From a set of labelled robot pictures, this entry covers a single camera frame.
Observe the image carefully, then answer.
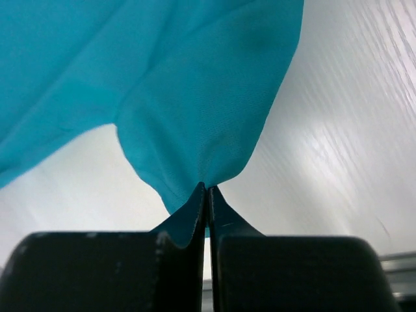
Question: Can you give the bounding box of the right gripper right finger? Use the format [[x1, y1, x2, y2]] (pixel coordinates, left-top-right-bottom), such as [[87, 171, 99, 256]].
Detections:
[[207, 187, 400, 311]]

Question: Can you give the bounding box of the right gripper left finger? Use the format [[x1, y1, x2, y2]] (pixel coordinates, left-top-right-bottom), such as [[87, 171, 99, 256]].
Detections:
[[1, 183, 205, 311]]

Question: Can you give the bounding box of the teal t-shirt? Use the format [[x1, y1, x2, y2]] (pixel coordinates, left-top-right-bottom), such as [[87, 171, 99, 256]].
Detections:
[[0, 0, 305, 217]]

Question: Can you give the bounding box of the aluminium mounting rail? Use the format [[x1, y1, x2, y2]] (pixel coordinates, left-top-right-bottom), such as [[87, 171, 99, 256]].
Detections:
[[380, 252, 415, 302]]

